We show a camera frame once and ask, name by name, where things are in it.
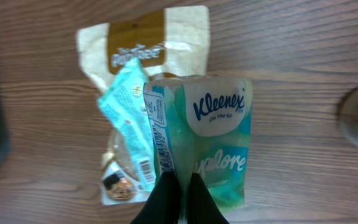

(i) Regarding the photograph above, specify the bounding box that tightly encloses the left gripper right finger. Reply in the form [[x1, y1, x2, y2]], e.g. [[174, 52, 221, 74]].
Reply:
[[187, 173, 229, 224]]

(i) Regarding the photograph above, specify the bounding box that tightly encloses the snack packet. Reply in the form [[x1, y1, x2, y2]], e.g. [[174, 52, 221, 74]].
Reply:
[[76, 6, 210, 205]]

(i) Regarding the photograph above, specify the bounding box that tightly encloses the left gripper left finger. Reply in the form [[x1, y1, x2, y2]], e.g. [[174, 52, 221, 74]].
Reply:
[[131, 171, 181, 224]]

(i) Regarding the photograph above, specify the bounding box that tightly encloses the teal tissue pack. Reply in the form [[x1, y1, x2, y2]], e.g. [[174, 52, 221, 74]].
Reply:
[[143, 75, 253, 213], [98, 58, 155, 191]]

